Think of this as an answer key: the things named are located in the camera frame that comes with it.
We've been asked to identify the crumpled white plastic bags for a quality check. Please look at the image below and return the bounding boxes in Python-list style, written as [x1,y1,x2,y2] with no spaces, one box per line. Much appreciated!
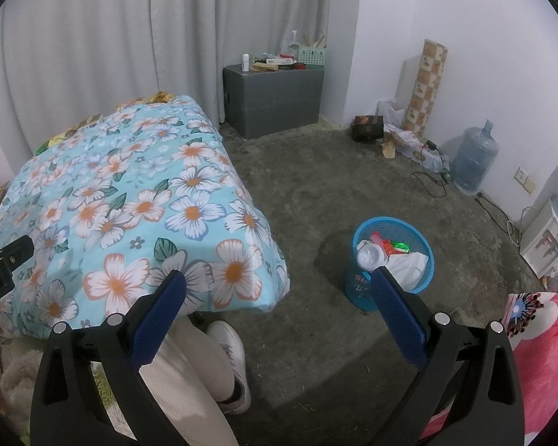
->
[376,100,442,171]

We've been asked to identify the blue floral blanket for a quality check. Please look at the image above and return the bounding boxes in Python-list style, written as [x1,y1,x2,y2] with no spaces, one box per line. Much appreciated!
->
[0,94,290,340]

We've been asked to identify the grey storage box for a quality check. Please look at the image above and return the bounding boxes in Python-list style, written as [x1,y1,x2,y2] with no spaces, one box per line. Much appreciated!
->
[223,62,325,140]

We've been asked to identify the blue water jug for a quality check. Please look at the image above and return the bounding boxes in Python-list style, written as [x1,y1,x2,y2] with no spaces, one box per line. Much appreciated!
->
[451,120,500,196]

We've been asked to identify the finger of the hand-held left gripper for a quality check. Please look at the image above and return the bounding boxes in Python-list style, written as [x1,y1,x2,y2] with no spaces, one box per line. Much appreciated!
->
[0,235,34,272]

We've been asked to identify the white cable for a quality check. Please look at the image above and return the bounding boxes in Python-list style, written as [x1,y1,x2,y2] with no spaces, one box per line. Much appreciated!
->
[506,204,527,248]

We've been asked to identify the green perforated basket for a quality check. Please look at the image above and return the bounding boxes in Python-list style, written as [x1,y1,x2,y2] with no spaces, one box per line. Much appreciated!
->
[298,45,327,66]

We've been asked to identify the clear plastic cup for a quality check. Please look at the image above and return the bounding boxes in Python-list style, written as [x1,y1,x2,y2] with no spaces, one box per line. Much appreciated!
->
[357,240,389,271]

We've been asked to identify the black cable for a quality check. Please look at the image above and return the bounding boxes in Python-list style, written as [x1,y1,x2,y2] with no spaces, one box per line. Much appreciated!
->
[410,139,453,198]

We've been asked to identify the white water dispenser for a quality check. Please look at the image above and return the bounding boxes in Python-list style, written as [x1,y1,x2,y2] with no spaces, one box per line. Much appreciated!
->
[520,158,558,279]

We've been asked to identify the person's cream trouser leg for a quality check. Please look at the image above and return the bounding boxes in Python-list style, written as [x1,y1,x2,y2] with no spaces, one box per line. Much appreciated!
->
[138,320,243,446]

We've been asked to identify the grey curtain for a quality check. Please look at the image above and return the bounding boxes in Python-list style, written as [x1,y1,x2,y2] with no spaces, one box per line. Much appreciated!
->
[0,0,333,156]

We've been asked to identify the orange checked rolled mat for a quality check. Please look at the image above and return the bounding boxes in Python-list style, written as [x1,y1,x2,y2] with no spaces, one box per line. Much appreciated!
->
[402,39,448,133]

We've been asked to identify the fuzzy cream blanket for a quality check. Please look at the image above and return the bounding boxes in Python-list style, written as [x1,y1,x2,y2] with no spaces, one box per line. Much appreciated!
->
[0,348,122,446]

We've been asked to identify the dark brown box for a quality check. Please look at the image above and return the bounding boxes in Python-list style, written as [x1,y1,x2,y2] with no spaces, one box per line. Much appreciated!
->
[351,115,384,143]

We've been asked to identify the blue plastic wastebasket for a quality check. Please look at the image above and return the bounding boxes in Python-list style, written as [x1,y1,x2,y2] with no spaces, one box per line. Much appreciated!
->
[345,216,435,312]

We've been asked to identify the wall socket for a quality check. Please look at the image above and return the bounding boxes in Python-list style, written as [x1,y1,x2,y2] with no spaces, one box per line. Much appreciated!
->
[514,167,538,194]

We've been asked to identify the person's white shoe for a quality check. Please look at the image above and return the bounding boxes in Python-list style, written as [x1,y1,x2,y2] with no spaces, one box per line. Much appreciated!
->
[207,320,252,415]

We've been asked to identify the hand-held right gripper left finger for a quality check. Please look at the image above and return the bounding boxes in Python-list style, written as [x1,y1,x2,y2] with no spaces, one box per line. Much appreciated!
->
[30,268,189,446]

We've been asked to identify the pink printed blanket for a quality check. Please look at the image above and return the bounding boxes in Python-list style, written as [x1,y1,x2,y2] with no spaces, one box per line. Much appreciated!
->
[502,290,558,446]

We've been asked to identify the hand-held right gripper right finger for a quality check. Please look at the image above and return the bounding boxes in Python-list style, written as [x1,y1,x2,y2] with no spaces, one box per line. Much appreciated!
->
[370,266,527,446]

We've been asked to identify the white plastic bag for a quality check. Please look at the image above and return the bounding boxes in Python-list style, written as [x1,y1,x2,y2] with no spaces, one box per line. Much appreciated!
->
[384,251,430,293]

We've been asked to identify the red snack packet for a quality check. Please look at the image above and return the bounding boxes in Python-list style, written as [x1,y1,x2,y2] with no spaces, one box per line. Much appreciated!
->
[372,232,397,255]

